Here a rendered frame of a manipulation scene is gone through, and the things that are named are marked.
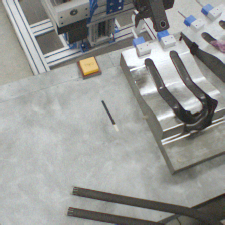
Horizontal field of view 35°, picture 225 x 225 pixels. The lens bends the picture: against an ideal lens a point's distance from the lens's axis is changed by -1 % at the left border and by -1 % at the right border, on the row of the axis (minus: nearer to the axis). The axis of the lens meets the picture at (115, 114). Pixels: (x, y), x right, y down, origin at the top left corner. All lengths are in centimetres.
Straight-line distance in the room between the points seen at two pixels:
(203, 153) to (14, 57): 160
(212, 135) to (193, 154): 11
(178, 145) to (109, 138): 26
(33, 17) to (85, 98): 113
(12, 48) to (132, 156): 148
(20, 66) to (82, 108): 116
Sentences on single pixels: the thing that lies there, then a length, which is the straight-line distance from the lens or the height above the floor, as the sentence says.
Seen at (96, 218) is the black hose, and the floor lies 84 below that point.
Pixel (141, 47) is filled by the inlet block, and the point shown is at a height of 92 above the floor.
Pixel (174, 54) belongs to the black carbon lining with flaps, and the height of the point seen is 88.
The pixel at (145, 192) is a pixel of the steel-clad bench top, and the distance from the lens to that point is 128.
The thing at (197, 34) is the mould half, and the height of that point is 86.
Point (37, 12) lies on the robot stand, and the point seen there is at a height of 21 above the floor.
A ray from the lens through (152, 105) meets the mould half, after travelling 127.
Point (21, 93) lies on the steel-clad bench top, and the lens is 143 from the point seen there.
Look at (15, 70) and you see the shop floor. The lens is 245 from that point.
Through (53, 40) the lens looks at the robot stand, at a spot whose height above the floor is 21.
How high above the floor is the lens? 204
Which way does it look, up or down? 65 degrees down
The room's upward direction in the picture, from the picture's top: 7 degrees clockwise
